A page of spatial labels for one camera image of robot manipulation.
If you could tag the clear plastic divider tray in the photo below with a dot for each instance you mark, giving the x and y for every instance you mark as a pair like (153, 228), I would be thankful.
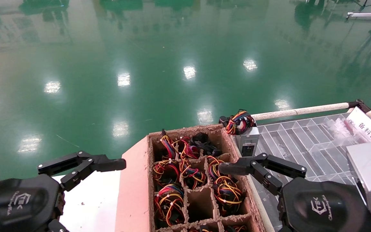
(301, 141)

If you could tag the white label sign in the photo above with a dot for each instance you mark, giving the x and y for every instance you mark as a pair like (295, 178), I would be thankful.
(370, 130)

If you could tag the brown cardboard divider box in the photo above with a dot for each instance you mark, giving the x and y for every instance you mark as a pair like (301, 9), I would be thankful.
(200, 206)

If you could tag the pink cardboard sheet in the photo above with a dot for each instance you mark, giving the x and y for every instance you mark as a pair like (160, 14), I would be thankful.
(134, 193)

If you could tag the long white frame pipe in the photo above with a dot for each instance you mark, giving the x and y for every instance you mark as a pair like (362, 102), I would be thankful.
(301, 111)

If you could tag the white stand base bar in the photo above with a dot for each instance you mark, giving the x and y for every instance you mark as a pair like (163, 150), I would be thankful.
(362, 15)

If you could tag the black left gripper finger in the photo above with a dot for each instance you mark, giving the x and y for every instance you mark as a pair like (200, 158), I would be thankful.
(101, 164)

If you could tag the clear plastic bags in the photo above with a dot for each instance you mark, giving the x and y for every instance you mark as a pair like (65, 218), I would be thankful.
(341, 129)

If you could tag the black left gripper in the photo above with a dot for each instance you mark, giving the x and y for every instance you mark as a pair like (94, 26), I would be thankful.
(14, 203)

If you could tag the black pipe corner connector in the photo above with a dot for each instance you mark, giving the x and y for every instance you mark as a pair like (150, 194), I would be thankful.
(359, 104)

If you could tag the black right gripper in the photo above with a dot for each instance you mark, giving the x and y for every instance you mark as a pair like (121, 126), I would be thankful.
(320, 206)

